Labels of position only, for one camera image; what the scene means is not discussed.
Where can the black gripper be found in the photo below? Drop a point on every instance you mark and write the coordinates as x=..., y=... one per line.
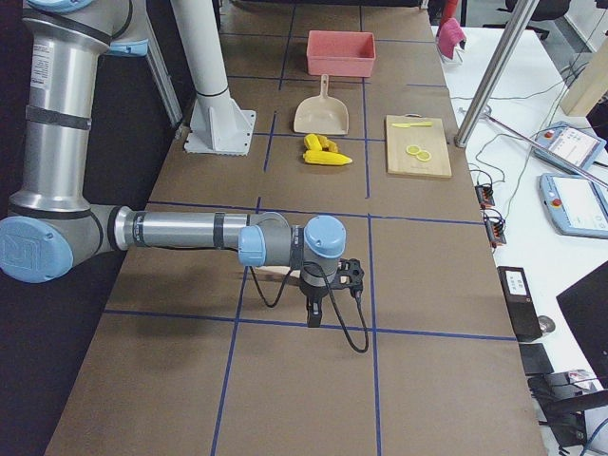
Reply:
x=313, y=290

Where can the beige hand brush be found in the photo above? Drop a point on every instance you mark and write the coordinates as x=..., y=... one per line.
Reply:
x=278, y=270

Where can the yellow corn cob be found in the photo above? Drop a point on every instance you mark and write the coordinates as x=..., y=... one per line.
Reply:
x=322, y=157

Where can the orange ginger toy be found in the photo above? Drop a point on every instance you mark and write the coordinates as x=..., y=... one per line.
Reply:
x=327, y=144

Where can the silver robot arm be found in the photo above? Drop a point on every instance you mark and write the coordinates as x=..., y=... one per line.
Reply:
x=52, y=228

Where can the pink plastic bin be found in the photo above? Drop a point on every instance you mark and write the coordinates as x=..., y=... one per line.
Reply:
x=340, y=53

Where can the lemon slice far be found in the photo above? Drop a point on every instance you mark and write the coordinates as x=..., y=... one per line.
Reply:
x=413, y=149

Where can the lemon slice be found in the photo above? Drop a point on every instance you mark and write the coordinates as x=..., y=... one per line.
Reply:
x=423, y=156
x=413, y=149

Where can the lemon slice near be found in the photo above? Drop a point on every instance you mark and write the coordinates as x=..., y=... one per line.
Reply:
x=423, y=156

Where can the orange black connector two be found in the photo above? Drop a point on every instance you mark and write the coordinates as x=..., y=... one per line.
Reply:
x=494, y=227

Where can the orange black connector one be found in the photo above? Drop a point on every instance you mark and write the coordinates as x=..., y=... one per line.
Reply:
x=484, y=193

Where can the wooden cutting board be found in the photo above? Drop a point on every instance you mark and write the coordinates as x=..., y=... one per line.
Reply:
x=432, y=139

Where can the black power box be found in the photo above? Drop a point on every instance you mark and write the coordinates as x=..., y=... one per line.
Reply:
x=519, y=304

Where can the yellow plastic knife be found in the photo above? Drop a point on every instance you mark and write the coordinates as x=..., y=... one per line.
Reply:
x=410, y=125

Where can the metal rod tool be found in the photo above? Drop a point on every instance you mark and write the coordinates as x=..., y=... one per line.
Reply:
x=486, y=114

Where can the black monitor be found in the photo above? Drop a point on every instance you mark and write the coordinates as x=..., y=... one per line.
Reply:
x=584, y=307

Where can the teach pendant near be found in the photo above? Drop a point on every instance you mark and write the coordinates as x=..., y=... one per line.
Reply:
x=576, y=206

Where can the teach pendant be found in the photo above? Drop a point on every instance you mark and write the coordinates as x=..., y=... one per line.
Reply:
x=576, y=206
x=575, y=146

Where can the teach pendant far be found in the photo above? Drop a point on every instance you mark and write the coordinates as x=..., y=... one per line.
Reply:
x=575, y=146

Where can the magenta cloth on stand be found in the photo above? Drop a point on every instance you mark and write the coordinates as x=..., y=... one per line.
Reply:
x=451, y=40

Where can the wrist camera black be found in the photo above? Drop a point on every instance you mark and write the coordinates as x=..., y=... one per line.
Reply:
x=349, y=275

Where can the white pedestal column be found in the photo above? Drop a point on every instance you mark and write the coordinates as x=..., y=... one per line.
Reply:
x=218, y=125

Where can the aluminium frame post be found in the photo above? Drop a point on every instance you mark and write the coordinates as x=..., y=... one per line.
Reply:
x=512, y=33

